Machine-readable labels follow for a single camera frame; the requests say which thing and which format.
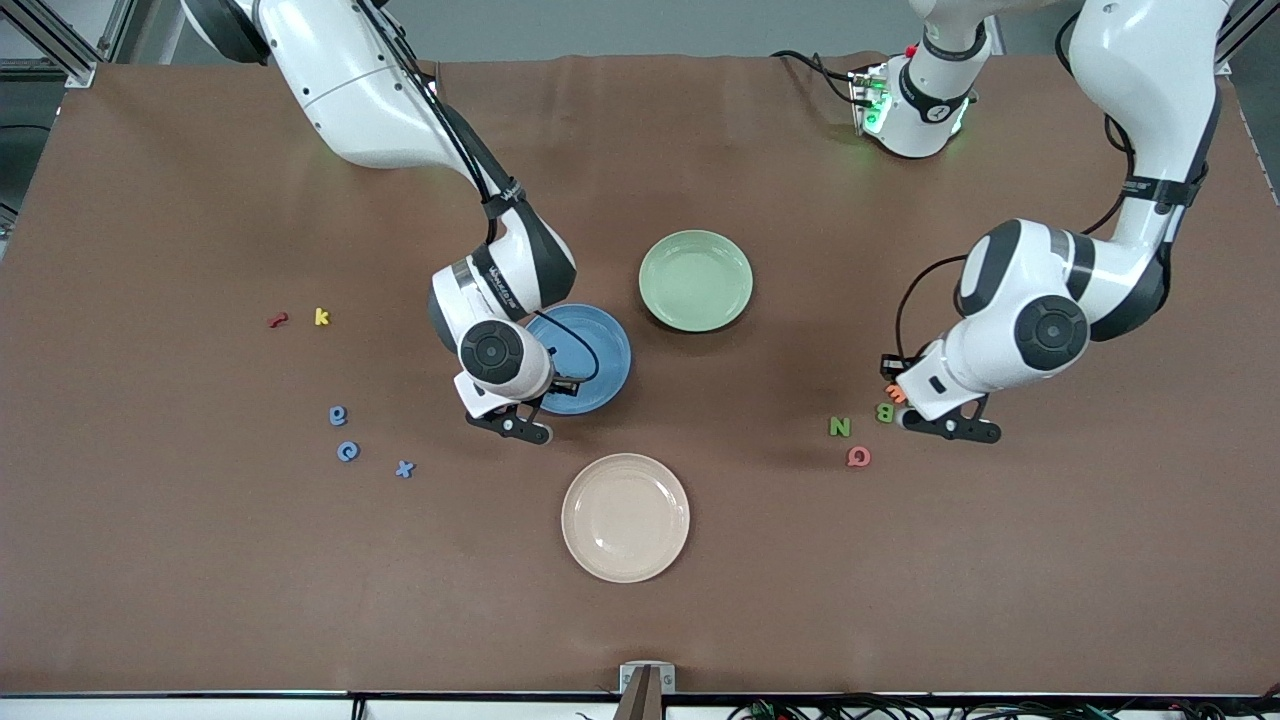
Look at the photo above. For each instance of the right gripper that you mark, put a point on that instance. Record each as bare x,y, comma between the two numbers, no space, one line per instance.
566,384

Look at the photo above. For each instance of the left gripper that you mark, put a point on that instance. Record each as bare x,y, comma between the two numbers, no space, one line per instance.
890,371

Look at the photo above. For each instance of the green letter B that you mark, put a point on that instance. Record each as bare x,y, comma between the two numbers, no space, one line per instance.
885,412

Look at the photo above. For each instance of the green letter N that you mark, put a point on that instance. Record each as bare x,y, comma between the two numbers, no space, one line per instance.
839,427

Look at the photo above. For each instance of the blue letter x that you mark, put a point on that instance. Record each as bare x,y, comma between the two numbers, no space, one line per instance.
404,468

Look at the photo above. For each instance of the blue letter a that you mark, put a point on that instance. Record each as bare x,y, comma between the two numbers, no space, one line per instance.
338,421

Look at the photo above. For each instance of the blue letter c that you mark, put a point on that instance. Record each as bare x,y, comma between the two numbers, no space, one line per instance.
343,456

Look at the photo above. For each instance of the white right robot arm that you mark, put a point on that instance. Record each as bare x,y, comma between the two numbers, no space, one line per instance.
380,110

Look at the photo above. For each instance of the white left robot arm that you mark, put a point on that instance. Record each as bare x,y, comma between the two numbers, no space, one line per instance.
1150,90

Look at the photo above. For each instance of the blue plate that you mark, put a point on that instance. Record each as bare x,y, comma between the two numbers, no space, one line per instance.
605,335

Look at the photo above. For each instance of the pink letter Q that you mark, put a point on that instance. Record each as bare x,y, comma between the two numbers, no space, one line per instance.
866,461

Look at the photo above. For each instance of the beige plate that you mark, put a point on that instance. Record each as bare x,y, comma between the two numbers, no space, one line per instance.
625,518

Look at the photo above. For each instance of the green plate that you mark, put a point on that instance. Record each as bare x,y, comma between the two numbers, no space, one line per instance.
696,280

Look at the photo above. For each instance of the brown table cover sheet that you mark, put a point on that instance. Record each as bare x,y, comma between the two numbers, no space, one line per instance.
200,600

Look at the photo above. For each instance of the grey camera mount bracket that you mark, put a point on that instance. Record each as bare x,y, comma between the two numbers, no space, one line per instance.
628,678

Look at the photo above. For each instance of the white table edge rail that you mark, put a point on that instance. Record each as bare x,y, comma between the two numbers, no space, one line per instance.
200,710

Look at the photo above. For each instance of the aluminium frame profile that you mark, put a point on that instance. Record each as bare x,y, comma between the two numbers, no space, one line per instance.
1245,30
75,68

